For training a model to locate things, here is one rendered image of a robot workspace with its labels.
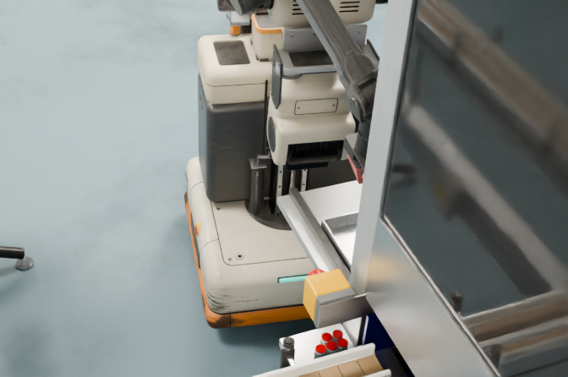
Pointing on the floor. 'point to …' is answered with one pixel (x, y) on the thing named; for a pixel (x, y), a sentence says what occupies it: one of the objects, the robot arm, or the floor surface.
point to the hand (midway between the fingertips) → (362, 179)
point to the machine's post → (384, 121)
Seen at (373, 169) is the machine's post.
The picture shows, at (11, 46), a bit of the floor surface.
